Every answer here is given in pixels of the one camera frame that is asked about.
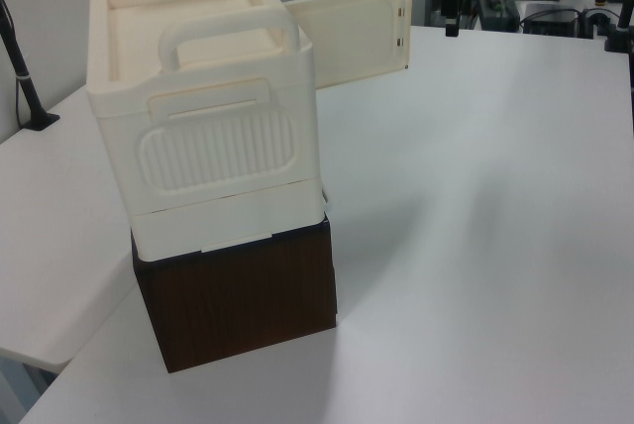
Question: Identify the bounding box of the white side desk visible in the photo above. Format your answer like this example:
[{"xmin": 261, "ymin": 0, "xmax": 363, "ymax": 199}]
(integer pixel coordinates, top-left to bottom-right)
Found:
[{"xmin": 0, "ymin": 80, "xmax": 136, "ymax": 373}]

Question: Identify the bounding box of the black box with green light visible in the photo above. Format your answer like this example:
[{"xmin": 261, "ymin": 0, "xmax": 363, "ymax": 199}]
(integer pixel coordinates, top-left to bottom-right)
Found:
[{"xmin": 476, "ymin": 0, "xmax": 522, "ymax": 32}]

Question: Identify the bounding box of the cream plastic storage cabinet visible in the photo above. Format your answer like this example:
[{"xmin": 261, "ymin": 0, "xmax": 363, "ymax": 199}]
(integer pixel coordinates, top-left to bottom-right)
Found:
[{"xmin": 84, "ymin": 0, "xmax": 328, "ymax": 263}]

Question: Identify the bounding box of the white plastic strip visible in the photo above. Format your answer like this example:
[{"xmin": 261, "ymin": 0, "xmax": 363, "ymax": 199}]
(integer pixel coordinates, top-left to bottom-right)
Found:
[{"xmin": 282, "ymin": 0, "xmax": 415, "ymax": 91}]

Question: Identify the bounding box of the black clamp stand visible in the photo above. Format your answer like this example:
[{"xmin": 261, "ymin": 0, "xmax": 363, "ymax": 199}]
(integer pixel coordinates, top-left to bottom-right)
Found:
[{"xmin": 601, "ymin": 0, "xmax": 634, "ymax": 54}]

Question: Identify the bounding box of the black flat device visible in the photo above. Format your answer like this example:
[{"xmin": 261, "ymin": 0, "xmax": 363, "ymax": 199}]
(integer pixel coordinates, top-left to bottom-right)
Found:
[{"xmin": 521, "ymin": 2, "xmax": 580, "ymax": 37}]

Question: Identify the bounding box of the black camera pole with foot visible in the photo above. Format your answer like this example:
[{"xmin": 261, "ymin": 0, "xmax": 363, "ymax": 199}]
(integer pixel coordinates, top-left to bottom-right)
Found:
[{"xmin": 0, "ymin": 0, "xmax": 61, "ymax": 134}]

